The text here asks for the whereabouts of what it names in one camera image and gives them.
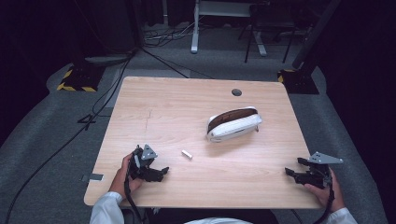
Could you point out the person's white shirt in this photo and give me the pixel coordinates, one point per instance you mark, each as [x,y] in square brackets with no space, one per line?
[218,221]

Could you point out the person's left hand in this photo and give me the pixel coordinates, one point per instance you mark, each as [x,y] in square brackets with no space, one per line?
[120,180]

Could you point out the black chair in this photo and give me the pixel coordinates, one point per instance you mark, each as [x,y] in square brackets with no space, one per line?
[267,25]

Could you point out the person's right hand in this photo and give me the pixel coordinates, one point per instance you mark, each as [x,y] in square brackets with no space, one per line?
[325,194]

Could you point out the person's white sleeve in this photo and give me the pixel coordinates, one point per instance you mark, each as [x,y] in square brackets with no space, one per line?
[104,208]
[342,217]

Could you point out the white pencil case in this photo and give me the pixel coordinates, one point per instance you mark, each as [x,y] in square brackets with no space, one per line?
[233,124]

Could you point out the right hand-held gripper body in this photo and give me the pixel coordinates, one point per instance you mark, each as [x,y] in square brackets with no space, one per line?
[319,174]

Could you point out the person's left white sleeve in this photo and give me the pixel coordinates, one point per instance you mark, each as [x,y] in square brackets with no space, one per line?
[104,208]

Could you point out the black floor tape mark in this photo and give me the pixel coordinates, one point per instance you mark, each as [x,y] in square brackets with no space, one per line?
[87,119]

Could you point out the white desk frame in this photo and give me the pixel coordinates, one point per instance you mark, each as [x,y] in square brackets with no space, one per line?
[195,28]

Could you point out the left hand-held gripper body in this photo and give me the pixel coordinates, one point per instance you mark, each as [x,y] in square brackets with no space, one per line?
[139,166]

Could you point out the black stand with striped base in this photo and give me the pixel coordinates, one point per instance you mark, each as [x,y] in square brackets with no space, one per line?
[300,79]
[80,77]

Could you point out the grey floor tape patch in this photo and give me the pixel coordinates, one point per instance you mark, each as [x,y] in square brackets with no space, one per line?
[93,177]

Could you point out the small white eraser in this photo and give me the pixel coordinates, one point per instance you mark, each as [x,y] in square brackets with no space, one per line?
[186,154]

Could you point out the person's right white sleeve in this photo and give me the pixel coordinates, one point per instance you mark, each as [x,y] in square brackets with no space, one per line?
[342,217]

